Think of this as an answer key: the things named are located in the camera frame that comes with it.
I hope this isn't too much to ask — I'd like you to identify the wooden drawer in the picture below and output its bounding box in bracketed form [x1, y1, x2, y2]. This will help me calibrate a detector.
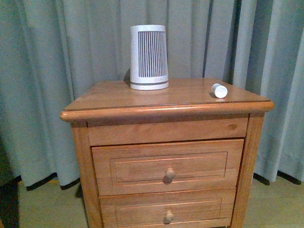
[100, 188, 236, 228]
[92, 139, 244, 196]

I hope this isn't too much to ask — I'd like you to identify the white medicine bottle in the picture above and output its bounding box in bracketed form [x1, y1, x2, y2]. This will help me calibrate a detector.
[212, 83, 228, 99]

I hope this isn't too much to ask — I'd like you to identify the white ribbed air purifier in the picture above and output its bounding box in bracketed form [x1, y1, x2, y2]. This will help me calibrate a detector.
[130, 25, 169, 90]

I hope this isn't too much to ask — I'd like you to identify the wooden nightstand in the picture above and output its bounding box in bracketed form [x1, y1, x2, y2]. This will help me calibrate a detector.
[60, 78, 274, 228]

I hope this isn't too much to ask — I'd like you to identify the grey curtain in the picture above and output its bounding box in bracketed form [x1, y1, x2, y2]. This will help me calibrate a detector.
[0, 0, 304, 189]

